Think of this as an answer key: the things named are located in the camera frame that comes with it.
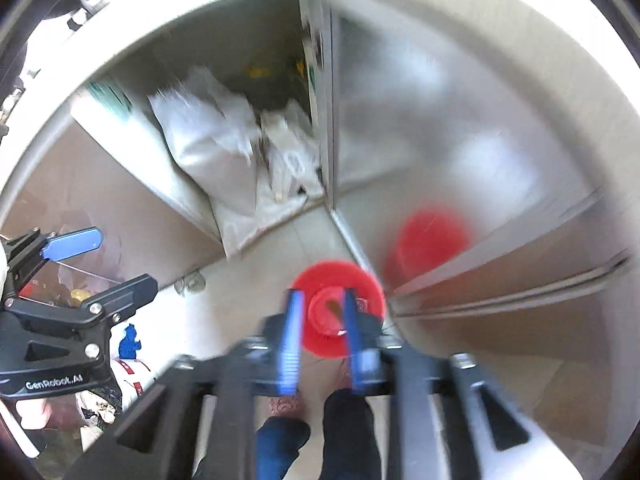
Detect stainless steel cabinet door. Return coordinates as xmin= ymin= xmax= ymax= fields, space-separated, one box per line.
xmin=327 ymin=7 xmax=633 ymax=321

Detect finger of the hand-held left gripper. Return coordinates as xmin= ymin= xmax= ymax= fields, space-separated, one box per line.
xmin=5 ymin=274 xmax=158 ymax=332
xmin=0 ymin=227 xmax=103 ymax=306

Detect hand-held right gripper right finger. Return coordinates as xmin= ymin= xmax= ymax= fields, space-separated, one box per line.
xmin=342 ymin=287 xmax=583 ymax=480

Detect person's right leg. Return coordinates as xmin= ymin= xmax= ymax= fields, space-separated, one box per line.
xmin=322 ymin=389 xmax=396 ymax=480

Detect beige cabinet door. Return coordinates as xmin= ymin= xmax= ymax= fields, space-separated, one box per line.
xmin=0 ymin=82 xmax=226 ymax=291

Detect large white woven sack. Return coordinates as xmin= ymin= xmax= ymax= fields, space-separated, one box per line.
xmin=149 ymin=67 xmax=263 ymax=211

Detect pink slipper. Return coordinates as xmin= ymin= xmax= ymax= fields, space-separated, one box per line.
xmin=267 ymin=392 xmax=306 ymax=418

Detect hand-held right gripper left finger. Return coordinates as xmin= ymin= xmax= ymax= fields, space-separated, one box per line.
xmin=65 ymin=287 xmax=306 ymax=480

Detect person's leg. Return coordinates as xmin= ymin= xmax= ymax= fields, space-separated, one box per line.
xmin=255 ymin=414 xmax=312 ymax=480
xmin=322 ymin=389 xmax=396 ymax=480

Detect flat white woven sack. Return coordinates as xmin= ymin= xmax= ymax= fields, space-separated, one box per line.
xmin=210 ymin=160 xmax=306 ymax=258

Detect clear plastic floor stopper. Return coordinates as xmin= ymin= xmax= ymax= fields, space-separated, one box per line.
xmin=175 ymin=272 xmax=207 ymax=297

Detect person's left leg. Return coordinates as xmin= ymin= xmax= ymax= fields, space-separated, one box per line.
xmin=255 ymin=414 xmax=312 ymax=480

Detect white bag with red print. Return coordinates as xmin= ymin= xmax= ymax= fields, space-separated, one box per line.
xmin=112 ymin=357 xmax=158 ymax=403

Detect blue plastic toy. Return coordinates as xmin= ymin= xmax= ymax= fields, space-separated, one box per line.
xmin=119 ymin=324 xmax=143 ymax=360

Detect red plastic bucket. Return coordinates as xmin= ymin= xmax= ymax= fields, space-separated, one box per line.
xmin=292 ymin=260 xmax=387 ymax=359

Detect crumpled white plastic bag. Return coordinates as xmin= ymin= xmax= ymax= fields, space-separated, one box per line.
xmin=260 ymin=100 xmax=325 ymax=206

